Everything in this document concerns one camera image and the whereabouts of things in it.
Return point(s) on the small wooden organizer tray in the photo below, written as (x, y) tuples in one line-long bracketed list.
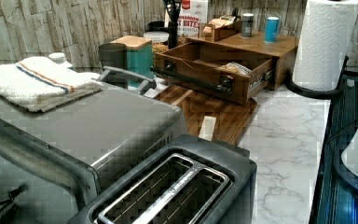
[(220, 28)]

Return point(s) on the glass jar with white lid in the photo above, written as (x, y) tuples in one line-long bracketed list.
[(159, 40)]

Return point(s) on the teal canister with wooden lid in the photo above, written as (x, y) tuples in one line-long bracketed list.
[(136, 52)]

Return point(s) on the black appliance stand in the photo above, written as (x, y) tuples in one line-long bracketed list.
[(173, 8)]

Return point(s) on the white red cereal box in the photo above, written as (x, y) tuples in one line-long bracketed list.
[(192, 14)]

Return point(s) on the white striped folded towel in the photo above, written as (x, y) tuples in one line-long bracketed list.
[(39, 84)]

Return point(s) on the stainless steel toaster oven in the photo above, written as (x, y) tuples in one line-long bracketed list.
[(52, 164)]

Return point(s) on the white bottle cap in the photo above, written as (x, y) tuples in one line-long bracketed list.
[(59, 58)]

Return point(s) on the black paper towel holder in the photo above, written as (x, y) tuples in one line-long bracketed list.
[(321, 95)]

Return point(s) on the black two-slot toaster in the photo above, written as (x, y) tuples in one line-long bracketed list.
[(189, 181)]

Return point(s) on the dark grey cylindrical canister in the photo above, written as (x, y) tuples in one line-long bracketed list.
[(114, 55)]

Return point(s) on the wooden drawer cabinet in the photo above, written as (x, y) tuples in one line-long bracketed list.
[(283, 51)]

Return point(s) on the blue can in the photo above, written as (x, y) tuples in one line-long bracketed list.
[(271, 30)]

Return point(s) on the packet inside drawer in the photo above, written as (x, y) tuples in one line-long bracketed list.
[(235, 68)]

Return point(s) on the wooden cutting board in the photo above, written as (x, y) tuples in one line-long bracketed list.
[(232, 120)]

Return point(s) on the white paper towel roll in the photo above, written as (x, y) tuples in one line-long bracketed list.
[(323, 43)]

